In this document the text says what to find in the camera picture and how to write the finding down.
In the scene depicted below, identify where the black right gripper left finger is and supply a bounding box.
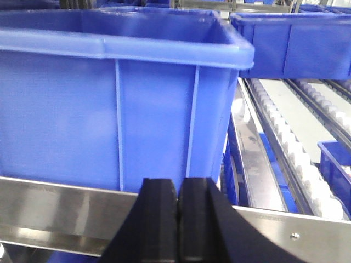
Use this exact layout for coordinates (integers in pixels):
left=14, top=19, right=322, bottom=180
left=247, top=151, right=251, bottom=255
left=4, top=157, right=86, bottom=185
left=100, top=179, right=177, bottom=262

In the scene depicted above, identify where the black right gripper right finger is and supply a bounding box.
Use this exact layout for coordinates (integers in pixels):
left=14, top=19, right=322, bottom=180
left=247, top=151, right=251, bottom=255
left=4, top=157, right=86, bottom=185
left=178, top=178, right=319, bottom=262

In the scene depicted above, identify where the large blue plastic bin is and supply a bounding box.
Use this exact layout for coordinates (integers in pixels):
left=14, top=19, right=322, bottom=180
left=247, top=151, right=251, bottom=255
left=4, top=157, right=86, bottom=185
left=1, top=7, right=254, bottom=192

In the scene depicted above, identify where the white roller track left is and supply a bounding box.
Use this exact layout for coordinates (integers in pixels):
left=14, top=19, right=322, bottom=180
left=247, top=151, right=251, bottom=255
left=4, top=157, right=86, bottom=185
left=243, top=79, right=350, bottom=221

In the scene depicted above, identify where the white roller track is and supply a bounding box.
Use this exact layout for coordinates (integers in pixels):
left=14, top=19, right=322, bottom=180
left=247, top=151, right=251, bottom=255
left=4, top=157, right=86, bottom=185
left=284, top=79, right=350, bottom=149
left=243, top=79, right=350, bottom=221

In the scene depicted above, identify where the blue bin lower right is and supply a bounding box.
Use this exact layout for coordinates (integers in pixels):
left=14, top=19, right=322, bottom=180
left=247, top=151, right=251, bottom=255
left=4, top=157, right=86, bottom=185
left=318, top=141, right=350, bottom=211

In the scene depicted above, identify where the white roller track right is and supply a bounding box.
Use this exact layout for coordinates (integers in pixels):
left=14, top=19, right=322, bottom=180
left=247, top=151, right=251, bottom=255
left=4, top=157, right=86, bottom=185
left=284, top=79, right=350, bottom=149

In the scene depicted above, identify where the blue bin upper right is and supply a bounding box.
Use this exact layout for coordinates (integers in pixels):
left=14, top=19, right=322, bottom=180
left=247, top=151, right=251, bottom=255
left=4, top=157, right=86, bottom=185
left=230, top=13, right=350, bottom=80

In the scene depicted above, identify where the steel shelf divider rail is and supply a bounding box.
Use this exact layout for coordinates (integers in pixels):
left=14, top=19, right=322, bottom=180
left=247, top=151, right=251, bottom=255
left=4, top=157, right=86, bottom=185
left=228, top=83, right=288, bottom=211

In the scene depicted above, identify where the steel shelf front rail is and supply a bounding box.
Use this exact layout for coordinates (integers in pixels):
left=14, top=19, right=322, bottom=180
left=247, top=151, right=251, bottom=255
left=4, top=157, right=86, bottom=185
left=1, top=178, right=350, bottom=262

